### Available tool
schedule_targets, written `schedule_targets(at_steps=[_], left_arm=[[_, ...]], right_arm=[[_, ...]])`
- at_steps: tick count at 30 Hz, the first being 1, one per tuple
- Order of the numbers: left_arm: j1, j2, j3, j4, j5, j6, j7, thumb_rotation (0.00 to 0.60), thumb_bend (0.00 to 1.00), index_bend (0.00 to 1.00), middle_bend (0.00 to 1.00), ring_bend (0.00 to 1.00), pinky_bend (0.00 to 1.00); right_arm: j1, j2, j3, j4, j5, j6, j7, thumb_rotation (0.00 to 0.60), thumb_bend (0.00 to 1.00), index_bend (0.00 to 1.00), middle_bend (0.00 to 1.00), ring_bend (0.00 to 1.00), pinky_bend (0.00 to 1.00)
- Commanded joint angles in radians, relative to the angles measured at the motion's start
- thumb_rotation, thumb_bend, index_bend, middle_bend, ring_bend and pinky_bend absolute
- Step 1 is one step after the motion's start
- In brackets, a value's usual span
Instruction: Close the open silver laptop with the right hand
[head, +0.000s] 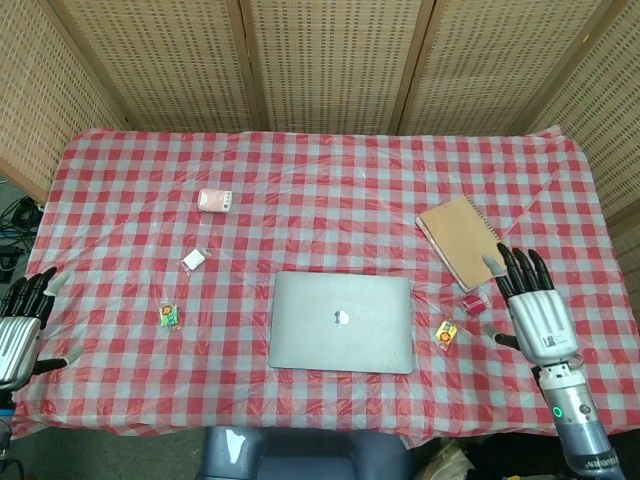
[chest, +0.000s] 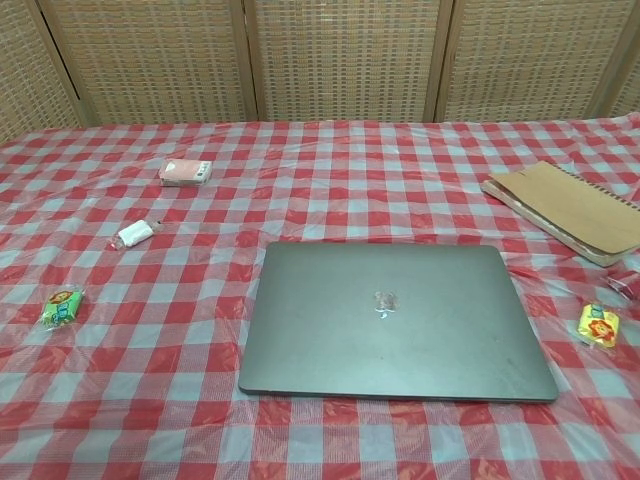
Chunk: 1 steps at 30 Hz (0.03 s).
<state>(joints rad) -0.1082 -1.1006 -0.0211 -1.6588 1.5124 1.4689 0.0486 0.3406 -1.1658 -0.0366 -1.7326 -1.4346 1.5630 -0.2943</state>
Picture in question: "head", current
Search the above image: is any pink small box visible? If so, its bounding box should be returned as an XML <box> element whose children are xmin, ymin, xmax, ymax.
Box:
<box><xmin>197</xmin><ymin>188</ymin><xmax>233</xmax><ymax>214</ymax></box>

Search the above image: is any brown spiral notebook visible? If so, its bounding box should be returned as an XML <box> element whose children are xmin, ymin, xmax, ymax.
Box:
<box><xmin>415</xmin><ymin>194</ymin><xmax>506</xmax><ymax>294</ymax></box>

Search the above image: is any black cable bundle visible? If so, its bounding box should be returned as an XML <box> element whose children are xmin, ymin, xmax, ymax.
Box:
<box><xmin>0</xmin><ymin>194</ymin><xmax>42</xmax><ymax>284</ymax></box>

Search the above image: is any red white checkered tablecloth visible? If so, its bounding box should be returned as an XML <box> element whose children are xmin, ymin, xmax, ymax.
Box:
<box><xmin>10</xmin><ymin>127</ymin><xmax>624</xmax><ymax>451</ymax></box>

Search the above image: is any red wrapped candy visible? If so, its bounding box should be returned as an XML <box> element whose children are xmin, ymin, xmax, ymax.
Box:
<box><xmin>460</xmin><ymin>292</ymin><xmax>489</xmax><ymax>317</ymax></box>

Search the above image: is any green lion candy packet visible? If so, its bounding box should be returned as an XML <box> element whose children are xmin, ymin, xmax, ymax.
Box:
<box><xmin>157</xmin><ymin>299</ymin><xmax>181</xmax><ymax>332</ymax></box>

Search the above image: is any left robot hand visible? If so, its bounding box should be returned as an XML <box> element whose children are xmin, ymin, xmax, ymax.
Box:
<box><xmin>0</xmin><ymin>266</ymin><xmax>81</xmax><ymax>392</ymax></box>

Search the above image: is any white wrapped packet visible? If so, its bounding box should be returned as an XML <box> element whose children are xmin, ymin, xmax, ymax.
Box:
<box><xmin>181</xmin><ymin>246</ymin><xmax>212</xmax><ymax>274</ymax></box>

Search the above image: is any yellow lion candy packet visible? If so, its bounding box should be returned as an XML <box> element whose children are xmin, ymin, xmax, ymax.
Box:
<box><xmin>433</xmin><ymin>319</ymin><xmax>459</xmax><ymax>347</ymax></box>

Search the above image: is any silver laptop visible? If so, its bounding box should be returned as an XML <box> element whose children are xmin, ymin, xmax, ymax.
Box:
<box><xmin>267</xmin><ymin>270</ymin><xmax>416</xmax><ymax>376</ymax></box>

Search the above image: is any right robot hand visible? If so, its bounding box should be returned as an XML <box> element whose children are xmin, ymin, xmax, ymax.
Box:
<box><xmin>481</xmin><ymin>242</ymin><xmax>584</xmax><ymax>369</ymax></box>

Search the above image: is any beige crumpled bag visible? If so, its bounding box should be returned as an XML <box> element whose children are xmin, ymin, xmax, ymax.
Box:
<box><xmin>424</xmin><ymin>438</ymin><xmax>476</xmax><ymax>480</ymax></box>

